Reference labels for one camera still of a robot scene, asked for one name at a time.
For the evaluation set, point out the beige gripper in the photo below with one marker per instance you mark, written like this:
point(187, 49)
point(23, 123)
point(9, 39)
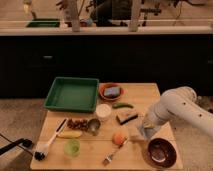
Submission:
point(148, 125)

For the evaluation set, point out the grey towel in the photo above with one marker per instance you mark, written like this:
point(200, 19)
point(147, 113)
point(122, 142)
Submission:
point(147, 133)

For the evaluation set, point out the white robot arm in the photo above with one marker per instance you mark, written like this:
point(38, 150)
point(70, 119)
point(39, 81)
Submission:
point(180, 102)

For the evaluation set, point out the white round cup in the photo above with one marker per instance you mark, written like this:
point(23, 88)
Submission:
point(103, 111)

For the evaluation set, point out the green plastic cup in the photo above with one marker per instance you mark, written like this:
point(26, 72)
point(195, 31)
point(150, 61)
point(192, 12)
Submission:
point(72, 147)

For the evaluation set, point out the orange fruit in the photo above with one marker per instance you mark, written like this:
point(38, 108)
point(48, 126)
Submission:
point(118, 138)

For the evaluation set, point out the dark brown bowl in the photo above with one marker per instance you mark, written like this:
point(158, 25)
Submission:
point(162, 153)

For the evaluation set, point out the green pea pod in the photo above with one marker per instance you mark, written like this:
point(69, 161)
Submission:
point(122, 105)

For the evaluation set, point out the blue sponge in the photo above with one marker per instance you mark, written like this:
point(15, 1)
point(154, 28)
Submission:
point(112, 92)

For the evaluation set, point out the orange bowl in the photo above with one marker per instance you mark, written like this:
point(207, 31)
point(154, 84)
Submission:
point(102, 87)

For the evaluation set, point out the red grapes bunch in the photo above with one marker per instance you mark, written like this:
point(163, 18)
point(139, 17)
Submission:
point(81, 124)

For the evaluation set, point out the green plastic tray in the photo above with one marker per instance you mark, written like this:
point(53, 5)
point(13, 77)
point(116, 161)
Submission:
point(73, 94)

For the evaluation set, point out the yellow banana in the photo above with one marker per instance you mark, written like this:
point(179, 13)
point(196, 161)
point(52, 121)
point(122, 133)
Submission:
point(70, 134)

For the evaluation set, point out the white dish brush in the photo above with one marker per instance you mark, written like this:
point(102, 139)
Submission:
point(42, 149)

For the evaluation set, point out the green bin in background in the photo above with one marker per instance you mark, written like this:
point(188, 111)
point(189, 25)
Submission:
point(43, 23)

